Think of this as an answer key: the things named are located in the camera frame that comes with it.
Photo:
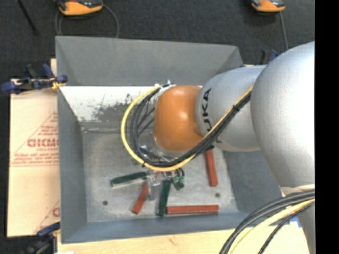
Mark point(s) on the grey metal bin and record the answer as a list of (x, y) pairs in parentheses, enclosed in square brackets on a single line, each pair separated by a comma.
[(106, 152)]

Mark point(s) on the brown cardboard board red print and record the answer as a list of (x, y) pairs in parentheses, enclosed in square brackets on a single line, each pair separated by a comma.
[(31, 184)]

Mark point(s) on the dark green flat block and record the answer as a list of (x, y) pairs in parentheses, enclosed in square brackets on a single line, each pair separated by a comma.
[(163, 197), (127, 178)]

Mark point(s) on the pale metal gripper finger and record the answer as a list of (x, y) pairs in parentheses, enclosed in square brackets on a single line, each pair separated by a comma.
[(150, 190), (157, 188)]

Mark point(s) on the red-brown flat block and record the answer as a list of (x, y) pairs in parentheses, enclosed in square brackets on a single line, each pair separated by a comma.
[(211, 168), (192, 209), (140, 200)]

